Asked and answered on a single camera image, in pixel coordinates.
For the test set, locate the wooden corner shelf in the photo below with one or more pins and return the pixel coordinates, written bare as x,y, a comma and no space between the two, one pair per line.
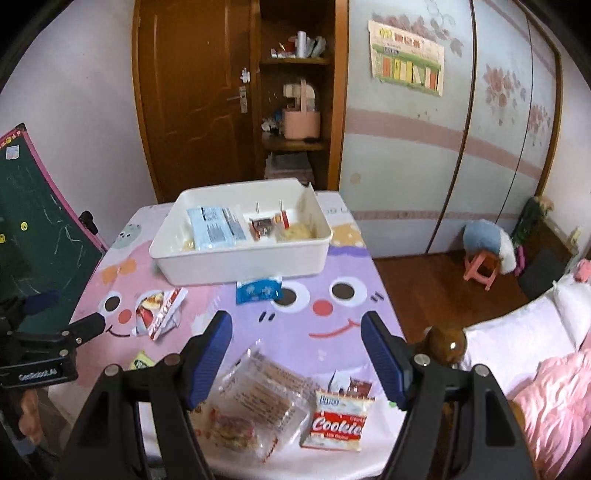
334,115

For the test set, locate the clear printed snack bag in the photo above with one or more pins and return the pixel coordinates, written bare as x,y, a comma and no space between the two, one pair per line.
263,392

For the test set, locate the brown white snack packet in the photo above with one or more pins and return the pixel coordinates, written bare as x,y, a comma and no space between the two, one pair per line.
358,386

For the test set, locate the pink plastic stool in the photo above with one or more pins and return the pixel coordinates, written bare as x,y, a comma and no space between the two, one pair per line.
482,272

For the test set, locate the dark cushion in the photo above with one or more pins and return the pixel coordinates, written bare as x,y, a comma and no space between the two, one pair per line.
540,274

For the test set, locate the person's left hand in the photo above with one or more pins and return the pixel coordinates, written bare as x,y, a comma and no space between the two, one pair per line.
31,410

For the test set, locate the small blue snack packet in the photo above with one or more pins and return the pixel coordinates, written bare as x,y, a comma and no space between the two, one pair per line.
256,290

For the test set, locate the white bed sheet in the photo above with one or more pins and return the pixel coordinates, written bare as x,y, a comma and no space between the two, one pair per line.
517,337

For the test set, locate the green patterned bag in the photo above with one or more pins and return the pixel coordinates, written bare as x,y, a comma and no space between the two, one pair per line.
531,221

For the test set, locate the colourful wall poster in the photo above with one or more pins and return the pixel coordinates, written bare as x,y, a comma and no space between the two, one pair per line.
406,60

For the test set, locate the brown red snack packet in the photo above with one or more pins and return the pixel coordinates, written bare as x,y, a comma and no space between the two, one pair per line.
262,227

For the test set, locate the large light blue packet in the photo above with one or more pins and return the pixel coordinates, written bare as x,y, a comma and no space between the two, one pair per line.
214,228

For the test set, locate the white door hook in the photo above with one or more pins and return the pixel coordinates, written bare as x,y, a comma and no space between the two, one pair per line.
245,75

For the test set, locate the clear yellow cracker packet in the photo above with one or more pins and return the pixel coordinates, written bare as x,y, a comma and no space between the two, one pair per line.
298,231

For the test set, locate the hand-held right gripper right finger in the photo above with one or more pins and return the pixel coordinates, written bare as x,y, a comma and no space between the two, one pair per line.
383,360

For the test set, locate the pink blanket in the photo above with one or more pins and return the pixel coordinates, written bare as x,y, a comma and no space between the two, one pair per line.
558,406

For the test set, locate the black easel knob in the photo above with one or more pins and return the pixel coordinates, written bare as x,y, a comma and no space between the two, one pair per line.
87,222

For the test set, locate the red white snack bag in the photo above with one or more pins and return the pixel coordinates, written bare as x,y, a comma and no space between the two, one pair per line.
157,314

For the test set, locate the floral sliding wardrobe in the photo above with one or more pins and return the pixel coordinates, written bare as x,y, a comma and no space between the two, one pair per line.
415,184

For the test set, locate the brown wooden door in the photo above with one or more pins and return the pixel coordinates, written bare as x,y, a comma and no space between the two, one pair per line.
184,92

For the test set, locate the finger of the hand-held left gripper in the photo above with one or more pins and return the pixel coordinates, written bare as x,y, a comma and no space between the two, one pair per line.
87,325
40,301

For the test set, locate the green chalkboard pink frame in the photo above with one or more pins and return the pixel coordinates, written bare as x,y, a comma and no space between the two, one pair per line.
37,240

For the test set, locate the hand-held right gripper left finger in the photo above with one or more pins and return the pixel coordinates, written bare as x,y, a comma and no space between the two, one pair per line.
210,355

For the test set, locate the small toy figures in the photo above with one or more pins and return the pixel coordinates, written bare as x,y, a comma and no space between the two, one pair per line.
272,123

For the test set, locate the small green pastry packet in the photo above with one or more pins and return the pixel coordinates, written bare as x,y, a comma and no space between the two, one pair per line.
141,361

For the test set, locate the row of small toiletries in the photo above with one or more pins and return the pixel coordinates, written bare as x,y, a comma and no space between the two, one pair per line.
301,45

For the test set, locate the white plastic bin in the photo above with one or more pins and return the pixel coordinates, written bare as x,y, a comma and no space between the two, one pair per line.
231,268

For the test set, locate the clear nut bar packet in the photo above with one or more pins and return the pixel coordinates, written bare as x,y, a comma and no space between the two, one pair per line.
233,430

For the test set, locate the blue white plush toy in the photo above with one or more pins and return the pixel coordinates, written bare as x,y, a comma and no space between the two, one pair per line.
482,235

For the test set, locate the red white cookie packet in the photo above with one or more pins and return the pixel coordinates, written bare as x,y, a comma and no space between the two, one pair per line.
337,424

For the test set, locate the stack of folded towels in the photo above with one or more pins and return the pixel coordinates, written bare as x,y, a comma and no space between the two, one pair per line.
288,166

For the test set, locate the wooden bed post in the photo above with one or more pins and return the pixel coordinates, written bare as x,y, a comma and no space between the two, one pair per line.
445,344

